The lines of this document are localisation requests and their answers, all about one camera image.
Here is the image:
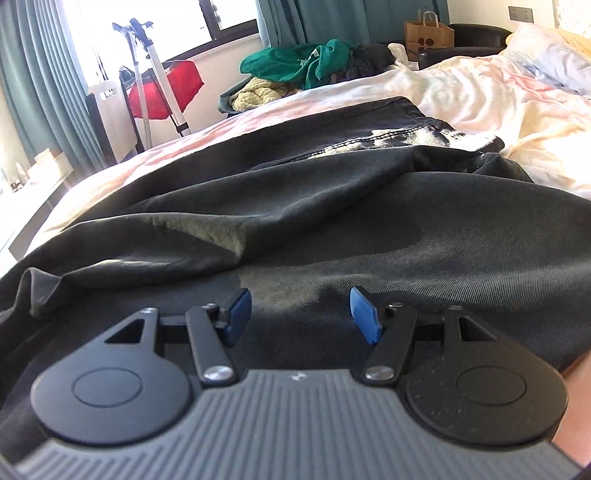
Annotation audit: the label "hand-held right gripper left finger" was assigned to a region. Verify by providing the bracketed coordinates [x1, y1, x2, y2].
[104, 288, 252, 387]

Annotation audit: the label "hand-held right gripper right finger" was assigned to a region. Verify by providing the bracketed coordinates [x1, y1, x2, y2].
[349, 286, 495, 385]

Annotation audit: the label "dark grey pants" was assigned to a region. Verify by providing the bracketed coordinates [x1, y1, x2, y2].
[0, 95, 591, 462]

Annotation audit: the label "cream knitted garment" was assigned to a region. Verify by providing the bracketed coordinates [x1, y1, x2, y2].
[230, 76, 288, 112]

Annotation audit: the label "red cloth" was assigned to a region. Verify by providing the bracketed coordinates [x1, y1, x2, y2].
[128, 60, 205, 121]

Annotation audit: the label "pink and cream duvet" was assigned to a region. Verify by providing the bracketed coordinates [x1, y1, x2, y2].
[23, 23, 591, 259]

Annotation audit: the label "white tissue box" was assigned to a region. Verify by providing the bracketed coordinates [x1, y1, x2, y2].
[28, 148, 66, 179]

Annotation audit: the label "silver pole stand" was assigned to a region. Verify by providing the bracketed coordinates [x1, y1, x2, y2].
[113, 17, 193, 138]

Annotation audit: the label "dark garment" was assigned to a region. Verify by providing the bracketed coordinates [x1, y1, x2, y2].
[345, 43, 396, 86]

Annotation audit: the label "green garment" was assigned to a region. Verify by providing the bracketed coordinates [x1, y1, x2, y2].
[239, 39, 355, 91]

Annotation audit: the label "white garment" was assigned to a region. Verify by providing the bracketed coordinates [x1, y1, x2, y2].
[387, 42, 419, 71]

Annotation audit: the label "brown paper bag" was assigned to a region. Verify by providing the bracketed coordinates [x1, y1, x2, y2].
[405, 8, 456, 52]

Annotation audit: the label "window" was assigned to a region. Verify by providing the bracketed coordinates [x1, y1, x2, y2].
[69, 0, 260, 62]

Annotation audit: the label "teal curtain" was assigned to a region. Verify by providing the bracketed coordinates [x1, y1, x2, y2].
[0, 0, 108, 172]
[255, 0, 451, 48]

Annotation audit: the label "pastel pillow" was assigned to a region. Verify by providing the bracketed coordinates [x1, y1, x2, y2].
[500, 21, 591, 95]

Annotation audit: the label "grey perforated strap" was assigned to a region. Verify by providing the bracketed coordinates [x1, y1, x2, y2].
[136, 28, 154, 149]

